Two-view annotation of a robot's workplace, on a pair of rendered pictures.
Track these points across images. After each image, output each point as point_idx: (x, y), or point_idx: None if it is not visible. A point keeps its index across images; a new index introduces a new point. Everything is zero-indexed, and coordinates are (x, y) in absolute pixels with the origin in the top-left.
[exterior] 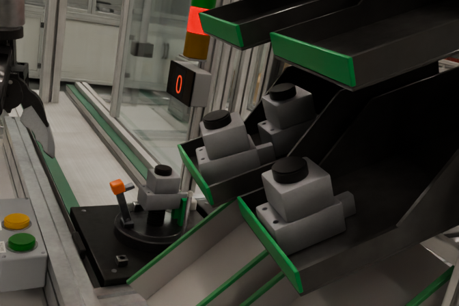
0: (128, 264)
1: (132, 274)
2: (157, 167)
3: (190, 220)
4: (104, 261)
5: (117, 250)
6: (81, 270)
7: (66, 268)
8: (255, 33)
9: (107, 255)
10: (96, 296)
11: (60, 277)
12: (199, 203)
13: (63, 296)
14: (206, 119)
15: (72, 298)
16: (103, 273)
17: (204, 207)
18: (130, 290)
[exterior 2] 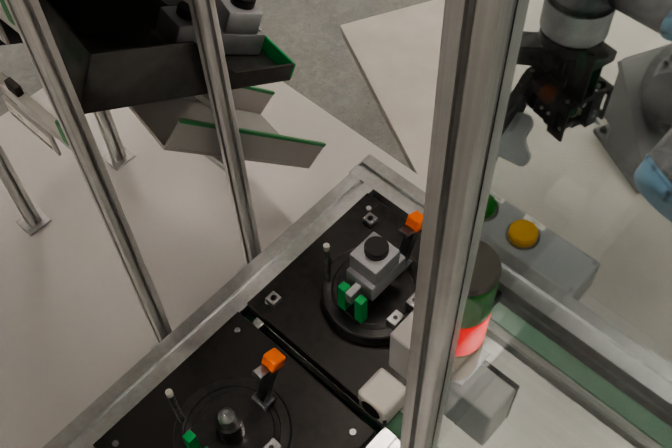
0: (363, 224)
1: (349, 213)
2: (383, 241)
3: (338, 322)
4: (386, 215)
5: (388, 240)
6: (401, 204)
7: (420, 207)
8: None
9: (391, 226)
10: (363, 181)
11: (410, 186)
12: (362, 425)
13: (389, 168)
14: None
15: (380, 169)
16: (374, 199)
17: (348, 413)
18: (341, 203)
